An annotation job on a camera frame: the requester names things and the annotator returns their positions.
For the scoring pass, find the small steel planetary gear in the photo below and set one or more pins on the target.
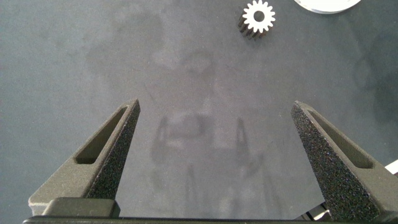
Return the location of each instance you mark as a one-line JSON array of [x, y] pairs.
[[250, 17]]

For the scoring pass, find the round white carrier plate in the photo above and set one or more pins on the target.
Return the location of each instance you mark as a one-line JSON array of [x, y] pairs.
[[326, 4]]

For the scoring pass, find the dark mat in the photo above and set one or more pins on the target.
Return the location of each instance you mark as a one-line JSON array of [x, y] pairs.
[[186, 62]]

